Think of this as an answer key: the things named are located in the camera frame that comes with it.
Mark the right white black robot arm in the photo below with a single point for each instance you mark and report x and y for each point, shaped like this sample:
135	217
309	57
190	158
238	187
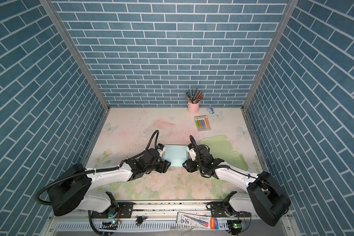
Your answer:
268	200

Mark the light blue paper box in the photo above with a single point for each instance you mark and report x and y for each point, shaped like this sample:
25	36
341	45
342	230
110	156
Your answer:
176	155

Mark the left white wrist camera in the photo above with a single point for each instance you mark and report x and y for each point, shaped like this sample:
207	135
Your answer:
161	149

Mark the pack of coloured markers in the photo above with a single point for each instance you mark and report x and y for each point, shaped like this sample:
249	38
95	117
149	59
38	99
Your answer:
202	123

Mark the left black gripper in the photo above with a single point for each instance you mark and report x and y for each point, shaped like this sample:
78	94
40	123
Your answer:
163	166

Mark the white red blue package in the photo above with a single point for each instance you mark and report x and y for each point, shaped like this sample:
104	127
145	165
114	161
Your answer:
197	221

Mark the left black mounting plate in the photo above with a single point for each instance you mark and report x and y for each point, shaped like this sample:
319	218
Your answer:
115	211

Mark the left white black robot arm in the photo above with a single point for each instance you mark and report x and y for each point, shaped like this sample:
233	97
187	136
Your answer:
73	189

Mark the light green flat paper box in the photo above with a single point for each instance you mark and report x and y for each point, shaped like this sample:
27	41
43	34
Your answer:
221	148

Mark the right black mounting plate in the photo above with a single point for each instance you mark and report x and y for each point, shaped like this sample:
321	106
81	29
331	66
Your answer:
223	209

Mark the pink pencil cup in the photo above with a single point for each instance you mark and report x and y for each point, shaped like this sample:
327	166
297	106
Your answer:
193	108

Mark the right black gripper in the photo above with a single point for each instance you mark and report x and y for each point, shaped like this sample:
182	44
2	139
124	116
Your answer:
189	166

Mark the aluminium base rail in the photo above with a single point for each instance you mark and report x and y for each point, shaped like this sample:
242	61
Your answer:
158	216

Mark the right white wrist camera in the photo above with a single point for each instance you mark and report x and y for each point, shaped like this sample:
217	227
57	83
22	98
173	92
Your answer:
191	152

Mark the black mounting plate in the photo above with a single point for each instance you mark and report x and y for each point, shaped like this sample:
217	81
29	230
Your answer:
223	209
115	211

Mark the coloured pencils bundle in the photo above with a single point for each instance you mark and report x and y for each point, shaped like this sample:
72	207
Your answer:
194	96

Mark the small black knob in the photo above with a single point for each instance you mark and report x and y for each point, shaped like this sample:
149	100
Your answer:
139	220

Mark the left green circuit board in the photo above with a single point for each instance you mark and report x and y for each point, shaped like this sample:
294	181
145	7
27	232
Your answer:
108	225

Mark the right green lit device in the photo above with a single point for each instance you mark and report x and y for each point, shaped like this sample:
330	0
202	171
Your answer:
234	227

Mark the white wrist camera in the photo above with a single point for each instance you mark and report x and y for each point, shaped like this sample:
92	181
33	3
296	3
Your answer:
161	149
191	152

